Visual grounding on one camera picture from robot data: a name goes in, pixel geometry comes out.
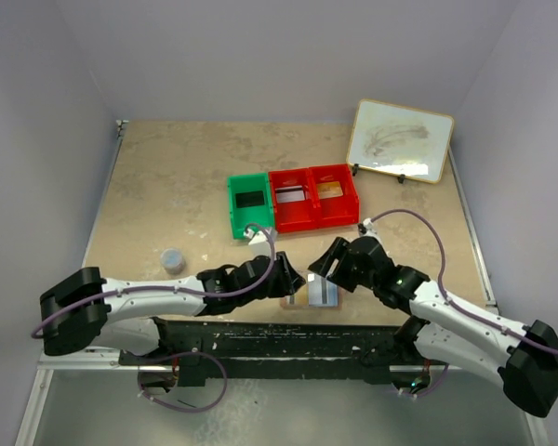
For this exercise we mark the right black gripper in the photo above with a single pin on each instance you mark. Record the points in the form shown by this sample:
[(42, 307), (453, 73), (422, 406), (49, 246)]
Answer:
[(339, 259)]

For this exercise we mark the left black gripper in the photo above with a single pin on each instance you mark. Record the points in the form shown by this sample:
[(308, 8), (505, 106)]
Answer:
[(282, 272)]

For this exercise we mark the pink leather card holder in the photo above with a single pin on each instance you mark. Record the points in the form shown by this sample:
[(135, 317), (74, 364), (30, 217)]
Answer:
[(299, 301)]

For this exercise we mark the silver striped card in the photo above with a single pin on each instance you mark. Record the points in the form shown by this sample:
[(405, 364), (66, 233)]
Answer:
[(321, 293)]

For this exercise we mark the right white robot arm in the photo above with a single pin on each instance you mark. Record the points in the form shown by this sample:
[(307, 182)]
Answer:
[(519, 358)]

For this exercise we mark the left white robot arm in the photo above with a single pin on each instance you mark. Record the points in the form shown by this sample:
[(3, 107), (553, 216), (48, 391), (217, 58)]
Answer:
[(87, 310)]

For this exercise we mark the gold card in red bin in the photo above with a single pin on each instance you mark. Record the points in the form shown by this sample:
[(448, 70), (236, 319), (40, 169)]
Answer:
[(329, 190)]

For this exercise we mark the white card in red bin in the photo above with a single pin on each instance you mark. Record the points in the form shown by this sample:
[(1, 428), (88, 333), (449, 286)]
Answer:
[(290, 194)]

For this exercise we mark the black card in green bin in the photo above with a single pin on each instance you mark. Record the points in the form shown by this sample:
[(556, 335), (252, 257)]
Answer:
[(250, 199)]

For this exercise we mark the right red plastic bin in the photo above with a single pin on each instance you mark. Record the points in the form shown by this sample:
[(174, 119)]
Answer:
[(338, 201)]

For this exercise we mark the red plastic bin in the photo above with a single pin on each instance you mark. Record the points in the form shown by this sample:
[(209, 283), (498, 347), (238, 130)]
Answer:
[(338, 201), (295, 205)]

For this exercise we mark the middle red plastic bin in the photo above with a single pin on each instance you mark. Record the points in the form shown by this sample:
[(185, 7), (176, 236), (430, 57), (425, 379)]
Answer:
[(295, 205)]

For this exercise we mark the green plastic bin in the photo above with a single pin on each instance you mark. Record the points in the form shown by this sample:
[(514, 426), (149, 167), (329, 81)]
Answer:
[(240, 217)]

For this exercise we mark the clear jar of paper clips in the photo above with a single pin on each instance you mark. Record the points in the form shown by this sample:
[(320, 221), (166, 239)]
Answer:
[(172, 261)]

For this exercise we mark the small framed whiteboard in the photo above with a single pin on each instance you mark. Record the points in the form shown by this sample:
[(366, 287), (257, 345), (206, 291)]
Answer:
[(400, 141)]

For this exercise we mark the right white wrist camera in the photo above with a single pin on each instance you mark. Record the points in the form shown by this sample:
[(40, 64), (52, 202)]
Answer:
[(366, 228)]

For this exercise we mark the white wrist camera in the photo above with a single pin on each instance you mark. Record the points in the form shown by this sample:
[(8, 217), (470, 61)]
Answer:
[(257, 242), (366, 228)]

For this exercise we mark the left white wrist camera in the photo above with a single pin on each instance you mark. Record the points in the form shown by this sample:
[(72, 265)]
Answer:
[(257, 242)]

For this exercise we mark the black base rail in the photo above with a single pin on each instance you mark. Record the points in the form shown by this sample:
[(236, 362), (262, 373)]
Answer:
[(376, 355)]

